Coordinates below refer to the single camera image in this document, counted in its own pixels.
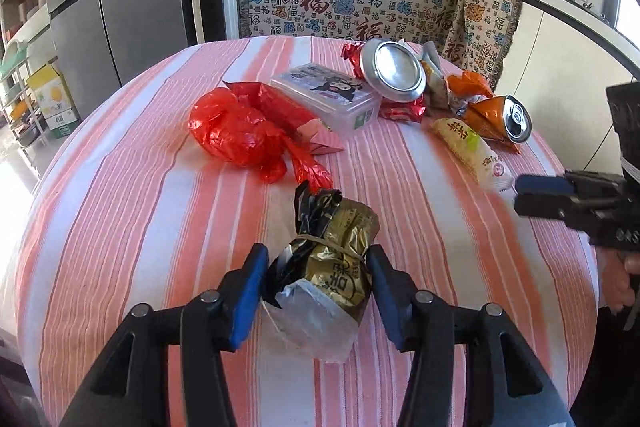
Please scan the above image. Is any red plastic bag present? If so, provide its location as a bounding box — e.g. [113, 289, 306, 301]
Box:
[187, 80, 335, 194]

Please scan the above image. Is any white red paper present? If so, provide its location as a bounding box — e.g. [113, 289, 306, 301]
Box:
[299, 118, 346, 156]

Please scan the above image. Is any white cabinet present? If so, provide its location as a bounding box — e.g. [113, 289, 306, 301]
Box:
[494, 0, 640, 168]

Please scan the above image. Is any orange snack wrapper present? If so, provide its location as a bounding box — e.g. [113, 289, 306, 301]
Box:
[446, 71, 494, 115]

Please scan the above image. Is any green plastic basket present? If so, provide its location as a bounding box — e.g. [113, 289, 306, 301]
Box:
[0, 44, 29, 80]

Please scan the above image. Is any gold black snack bag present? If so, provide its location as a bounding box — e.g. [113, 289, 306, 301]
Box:
[260, 181, 381, 364]

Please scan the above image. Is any person's right hand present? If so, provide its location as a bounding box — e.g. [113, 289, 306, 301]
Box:
[597, 251, 640, 311]

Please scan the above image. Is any small printed blanket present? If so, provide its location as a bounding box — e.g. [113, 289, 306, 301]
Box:
[442, 0, 524, 92]

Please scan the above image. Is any silver yellow chip bag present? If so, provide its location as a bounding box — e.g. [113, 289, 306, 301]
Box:
[419, 42, 452, 108]

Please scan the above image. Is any clear plastic box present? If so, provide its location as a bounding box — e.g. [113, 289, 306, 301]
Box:
[270, 63, 380, 138]

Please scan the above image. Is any metal shelf rack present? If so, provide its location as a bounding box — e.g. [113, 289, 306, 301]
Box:
[0, 42, 53, 150]

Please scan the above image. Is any white yellow snack wrapper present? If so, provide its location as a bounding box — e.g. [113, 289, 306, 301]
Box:
[432, 117, 515, 192]

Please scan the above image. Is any crushed red can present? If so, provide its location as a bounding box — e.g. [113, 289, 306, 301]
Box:
[341, 38, 427, 102]

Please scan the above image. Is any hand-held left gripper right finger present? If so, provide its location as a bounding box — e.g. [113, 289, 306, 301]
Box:
[367, 244, 576, 427]

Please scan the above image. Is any crushed orange can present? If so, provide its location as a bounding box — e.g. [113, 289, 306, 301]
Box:
[467, 94, 532, 154]

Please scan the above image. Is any red snack wrapper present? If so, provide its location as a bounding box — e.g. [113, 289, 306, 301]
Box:
[377, 97, 427, 124]

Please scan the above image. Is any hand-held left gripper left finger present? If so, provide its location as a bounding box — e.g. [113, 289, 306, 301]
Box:
[59, 243, 271, 427]

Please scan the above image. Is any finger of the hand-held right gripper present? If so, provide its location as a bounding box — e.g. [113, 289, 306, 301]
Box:
[515, 173, 623, 200]
[513, 193, 601, 233]

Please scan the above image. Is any yellow cardboard box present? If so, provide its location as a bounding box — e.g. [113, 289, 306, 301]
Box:
[25, 64, 82, 140]

